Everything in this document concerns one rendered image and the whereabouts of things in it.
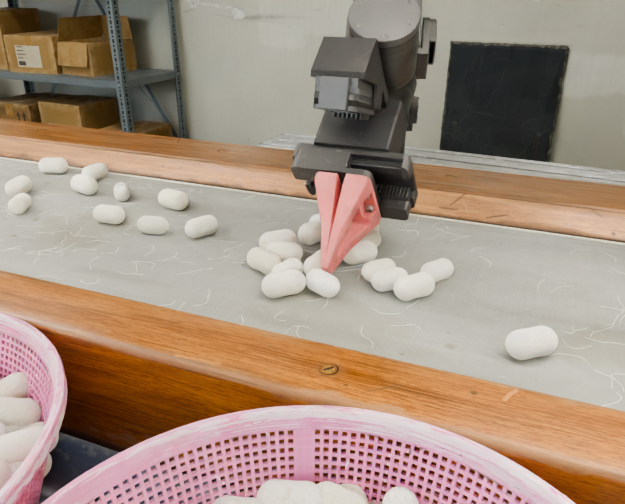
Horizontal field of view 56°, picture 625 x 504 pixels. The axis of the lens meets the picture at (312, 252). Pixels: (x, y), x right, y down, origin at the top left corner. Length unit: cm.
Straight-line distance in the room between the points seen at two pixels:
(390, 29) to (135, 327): 29
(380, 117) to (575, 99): 207
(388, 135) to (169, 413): 27
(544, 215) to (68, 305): 45
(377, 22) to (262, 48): 244
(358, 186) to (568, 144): 214
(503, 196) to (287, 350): 36
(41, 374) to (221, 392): 11
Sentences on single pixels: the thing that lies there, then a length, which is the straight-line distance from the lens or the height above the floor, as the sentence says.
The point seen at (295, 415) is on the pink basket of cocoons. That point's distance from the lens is 31.
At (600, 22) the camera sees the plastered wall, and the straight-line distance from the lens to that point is 252.
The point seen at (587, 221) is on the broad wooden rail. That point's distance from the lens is 65.
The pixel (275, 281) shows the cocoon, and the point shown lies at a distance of 46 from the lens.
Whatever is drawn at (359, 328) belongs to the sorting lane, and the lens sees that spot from 43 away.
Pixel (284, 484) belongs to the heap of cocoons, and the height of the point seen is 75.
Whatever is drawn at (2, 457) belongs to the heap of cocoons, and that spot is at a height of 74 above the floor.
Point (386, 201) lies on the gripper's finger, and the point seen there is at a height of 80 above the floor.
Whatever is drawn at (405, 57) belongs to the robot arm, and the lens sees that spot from 50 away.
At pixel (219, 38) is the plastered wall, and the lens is 304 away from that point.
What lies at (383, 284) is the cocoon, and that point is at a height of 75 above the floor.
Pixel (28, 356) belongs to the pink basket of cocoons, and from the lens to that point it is 42.
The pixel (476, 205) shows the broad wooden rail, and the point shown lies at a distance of 65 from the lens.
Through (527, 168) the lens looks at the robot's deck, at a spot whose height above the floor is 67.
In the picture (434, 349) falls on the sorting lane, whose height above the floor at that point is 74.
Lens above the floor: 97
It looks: 25 degrees down
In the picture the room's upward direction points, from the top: straight up
